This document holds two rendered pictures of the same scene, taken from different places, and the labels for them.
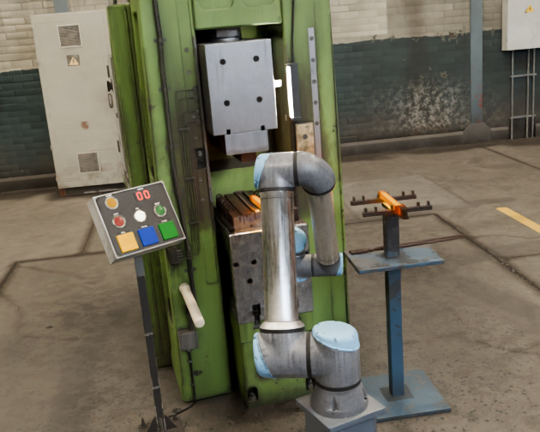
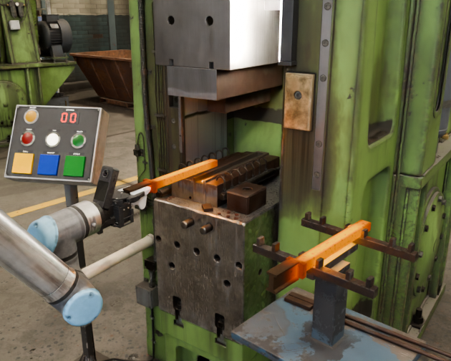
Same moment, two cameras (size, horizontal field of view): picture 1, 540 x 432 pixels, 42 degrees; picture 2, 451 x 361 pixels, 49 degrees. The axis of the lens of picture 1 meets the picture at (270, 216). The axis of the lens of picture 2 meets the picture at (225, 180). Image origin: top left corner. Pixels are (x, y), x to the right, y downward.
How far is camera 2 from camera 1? 254 cm
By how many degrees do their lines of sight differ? 46
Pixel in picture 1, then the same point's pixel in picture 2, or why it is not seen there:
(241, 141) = (185, 78)
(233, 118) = (177, 44)
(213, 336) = not seen: hidden behind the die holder
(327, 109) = (343, 57)
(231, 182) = (266, 139)
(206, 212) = (175, 162)
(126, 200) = (48, 117)
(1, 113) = not seen: hidden behind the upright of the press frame
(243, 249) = (167, 223)
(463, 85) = not seen: outside the picture
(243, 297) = (165, 280)
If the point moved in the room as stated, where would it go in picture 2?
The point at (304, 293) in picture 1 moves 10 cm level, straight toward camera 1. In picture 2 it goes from (233, 316) to (208, 328)
